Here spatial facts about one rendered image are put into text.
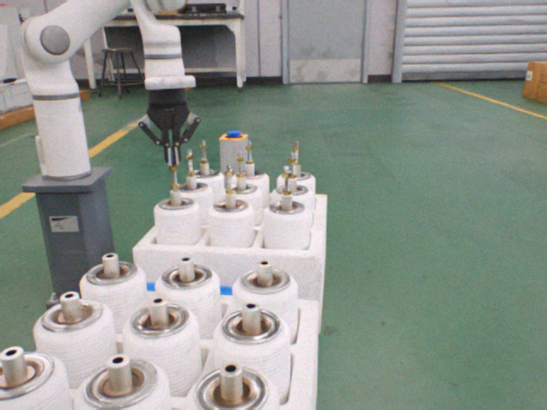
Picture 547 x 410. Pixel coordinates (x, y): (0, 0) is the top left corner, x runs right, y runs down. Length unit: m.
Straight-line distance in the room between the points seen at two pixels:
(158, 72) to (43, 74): 0.28
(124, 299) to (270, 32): 5.35
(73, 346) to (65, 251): 0.53
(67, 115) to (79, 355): 0.58
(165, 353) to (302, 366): 0.18
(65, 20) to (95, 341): 0.65
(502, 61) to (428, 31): 0.95
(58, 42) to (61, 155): 0.23
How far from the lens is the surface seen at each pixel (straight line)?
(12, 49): 4.52
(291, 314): 0.72
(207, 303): 0.73
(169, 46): 0.97
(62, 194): 1.13
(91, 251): 1.17
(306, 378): 0.66
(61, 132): 1.11
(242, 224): 1.00
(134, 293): 0.77
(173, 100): 0.98
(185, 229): 1.04
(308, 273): 0.98
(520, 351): 1.11
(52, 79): 1.13
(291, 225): 0.98
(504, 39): 6.43
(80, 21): 1.10
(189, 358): 0.65
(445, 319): 1.16
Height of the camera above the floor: 0.60
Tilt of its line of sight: 20 degrees down
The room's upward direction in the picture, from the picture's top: 1 degrees counter-clockwise
